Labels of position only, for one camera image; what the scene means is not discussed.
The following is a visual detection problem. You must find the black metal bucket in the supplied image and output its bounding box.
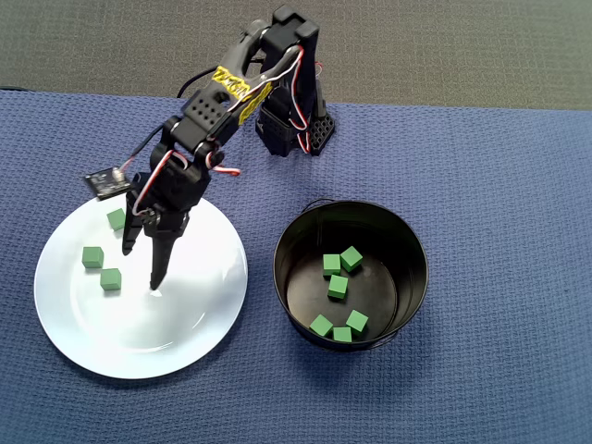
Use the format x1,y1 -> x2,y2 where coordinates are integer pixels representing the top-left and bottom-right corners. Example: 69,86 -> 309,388
271,198 -> 430,353

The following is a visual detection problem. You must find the red white black servo cable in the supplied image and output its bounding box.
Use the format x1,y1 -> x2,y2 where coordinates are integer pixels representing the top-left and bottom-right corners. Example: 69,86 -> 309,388
132,150 -> 186,216
205,152 -> 241,177
226,45 -> 325,154

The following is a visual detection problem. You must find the blue woven tablecloth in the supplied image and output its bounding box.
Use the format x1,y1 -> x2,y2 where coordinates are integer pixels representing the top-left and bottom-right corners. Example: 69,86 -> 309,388
0,88 -> 592,444

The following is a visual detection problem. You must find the thin black camera cable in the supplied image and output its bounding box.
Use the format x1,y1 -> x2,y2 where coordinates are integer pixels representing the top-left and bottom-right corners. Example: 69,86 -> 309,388
117,68 -> 218,179

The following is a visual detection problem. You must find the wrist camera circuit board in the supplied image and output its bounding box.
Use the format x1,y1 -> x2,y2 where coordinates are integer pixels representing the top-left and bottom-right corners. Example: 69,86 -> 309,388
84,166 -> 135,201

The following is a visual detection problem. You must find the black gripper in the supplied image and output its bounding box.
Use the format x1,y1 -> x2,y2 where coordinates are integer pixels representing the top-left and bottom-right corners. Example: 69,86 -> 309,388
121,154 -> 212,291

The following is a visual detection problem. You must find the white round plate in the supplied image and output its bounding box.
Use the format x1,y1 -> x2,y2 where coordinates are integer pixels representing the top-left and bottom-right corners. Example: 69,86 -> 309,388
33,187 -> 250,381

